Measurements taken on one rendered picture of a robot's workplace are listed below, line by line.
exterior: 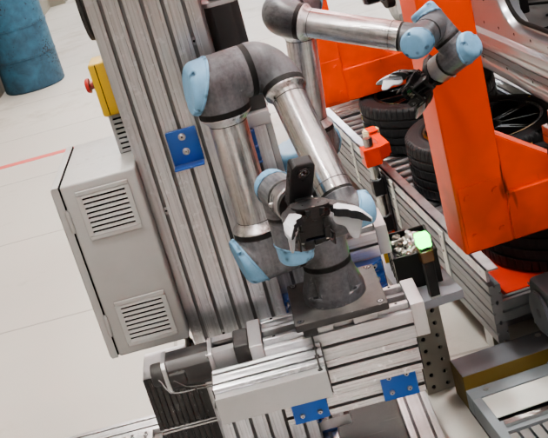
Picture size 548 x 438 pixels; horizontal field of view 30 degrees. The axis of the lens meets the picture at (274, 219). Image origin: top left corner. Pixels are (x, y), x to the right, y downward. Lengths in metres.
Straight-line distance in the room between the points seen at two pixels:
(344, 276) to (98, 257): 0.59
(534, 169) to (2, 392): 2.38
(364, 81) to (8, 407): 2.22
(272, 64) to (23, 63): 7.80
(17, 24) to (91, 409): 6.29
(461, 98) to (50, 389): 2.14
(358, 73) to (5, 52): 5.52
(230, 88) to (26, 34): 7.76
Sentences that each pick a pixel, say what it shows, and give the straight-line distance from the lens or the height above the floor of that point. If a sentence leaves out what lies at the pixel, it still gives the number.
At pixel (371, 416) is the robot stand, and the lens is 3.08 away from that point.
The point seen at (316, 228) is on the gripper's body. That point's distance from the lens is 1.85.
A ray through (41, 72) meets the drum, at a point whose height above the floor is 0.15.
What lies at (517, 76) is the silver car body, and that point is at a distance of 3.86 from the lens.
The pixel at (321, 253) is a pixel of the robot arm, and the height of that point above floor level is 0.96.
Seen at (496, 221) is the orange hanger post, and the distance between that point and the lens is 3.16.
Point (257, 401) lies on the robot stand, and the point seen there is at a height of 0.70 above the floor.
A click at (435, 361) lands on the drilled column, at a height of 0.11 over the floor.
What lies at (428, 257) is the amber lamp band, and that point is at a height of 0.59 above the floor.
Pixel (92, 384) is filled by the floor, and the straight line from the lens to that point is 4.18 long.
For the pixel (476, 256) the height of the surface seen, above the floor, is 0.39.
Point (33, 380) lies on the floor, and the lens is 4.40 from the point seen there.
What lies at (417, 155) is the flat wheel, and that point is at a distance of 4.20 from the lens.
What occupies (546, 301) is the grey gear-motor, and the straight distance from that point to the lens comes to 3.14.
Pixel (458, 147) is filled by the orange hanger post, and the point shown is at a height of 0.87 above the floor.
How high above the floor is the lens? 1.92
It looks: 22 degrees down
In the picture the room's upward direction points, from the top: 15 degrees counter-clockwise
